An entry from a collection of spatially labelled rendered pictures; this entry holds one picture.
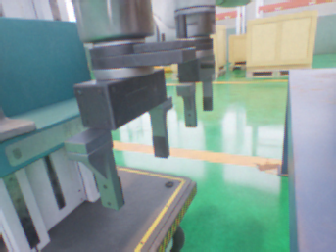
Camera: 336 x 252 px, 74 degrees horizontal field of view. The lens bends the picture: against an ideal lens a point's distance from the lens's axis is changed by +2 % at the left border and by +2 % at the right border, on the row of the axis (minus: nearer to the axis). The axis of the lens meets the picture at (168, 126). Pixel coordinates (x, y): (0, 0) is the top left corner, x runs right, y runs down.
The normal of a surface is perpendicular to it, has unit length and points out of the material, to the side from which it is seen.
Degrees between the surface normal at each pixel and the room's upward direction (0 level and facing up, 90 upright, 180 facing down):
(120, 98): 90
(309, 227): 0
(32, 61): 90
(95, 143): 90
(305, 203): 0
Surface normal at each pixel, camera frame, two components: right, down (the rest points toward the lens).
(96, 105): -0.44, 0.35
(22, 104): 0.89, 0.07
